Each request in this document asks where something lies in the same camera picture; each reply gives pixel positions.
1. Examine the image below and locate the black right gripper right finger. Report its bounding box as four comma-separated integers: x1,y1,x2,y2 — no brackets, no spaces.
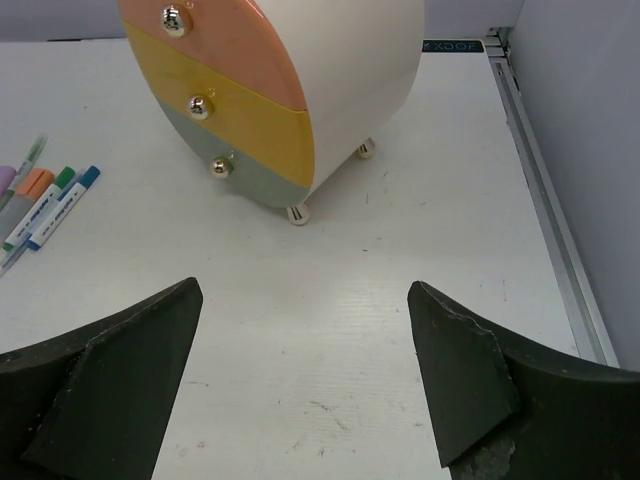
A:
407,281,639,479

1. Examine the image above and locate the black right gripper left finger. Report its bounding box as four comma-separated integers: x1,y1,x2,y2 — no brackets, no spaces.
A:
1,277,203,479

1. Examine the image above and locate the orange cap highlighter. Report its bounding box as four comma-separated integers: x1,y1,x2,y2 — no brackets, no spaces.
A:
0,168,55,242

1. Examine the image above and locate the purple cap highlighter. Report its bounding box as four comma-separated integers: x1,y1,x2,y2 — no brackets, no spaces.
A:
0,165,17,201

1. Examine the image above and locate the grey-green bottom drawer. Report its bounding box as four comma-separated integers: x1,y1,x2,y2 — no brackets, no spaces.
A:
156,98,310,208

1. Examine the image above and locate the blue cap white marker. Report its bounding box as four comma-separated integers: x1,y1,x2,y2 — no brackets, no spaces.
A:
26,166,101,251

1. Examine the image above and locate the green cap white marker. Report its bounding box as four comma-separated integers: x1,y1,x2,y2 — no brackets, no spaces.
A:
1,167,76,254

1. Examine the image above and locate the thin green pen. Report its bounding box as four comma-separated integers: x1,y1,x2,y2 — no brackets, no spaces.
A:
0,134,48,211

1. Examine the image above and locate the yellow middle drawer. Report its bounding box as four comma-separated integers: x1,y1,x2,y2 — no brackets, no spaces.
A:
124,23,315,187

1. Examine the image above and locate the cream round drawer cabinet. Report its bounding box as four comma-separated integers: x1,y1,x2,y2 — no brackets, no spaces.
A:
116,0,426,227

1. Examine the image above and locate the dark XDOF logo sticker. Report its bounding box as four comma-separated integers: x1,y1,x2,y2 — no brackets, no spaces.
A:
422,39,485,54

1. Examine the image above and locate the pink top drawer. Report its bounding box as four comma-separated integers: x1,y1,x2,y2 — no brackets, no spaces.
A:
118,0,307,111

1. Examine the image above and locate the aluminium table edge rail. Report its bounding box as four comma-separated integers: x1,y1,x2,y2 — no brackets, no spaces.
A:
484,27,619,367

